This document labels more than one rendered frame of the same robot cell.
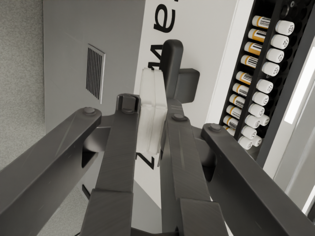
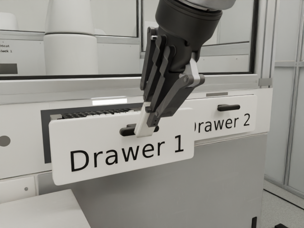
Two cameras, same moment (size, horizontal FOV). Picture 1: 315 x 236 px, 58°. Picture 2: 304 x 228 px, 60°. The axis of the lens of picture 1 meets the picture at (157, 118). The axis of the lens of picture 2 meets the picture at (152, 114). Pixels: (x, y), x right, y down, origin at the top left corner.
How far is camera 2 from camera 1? 30 cm
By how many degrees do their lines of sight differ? 33
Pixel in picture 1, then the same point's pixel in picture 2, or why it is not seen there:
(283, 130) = (130, 100)
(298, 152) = (136, 90)
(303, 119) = (122, 94)
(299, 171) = not seen: hidden behind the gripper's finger
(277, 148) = (140, 99)
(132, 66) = (142, 218)
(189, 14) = (106, 141)
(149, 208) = (217, 157)
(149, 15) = (112, 169)
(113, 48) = not seen: outside the picture
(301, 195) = not seen: hidden behind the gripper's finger
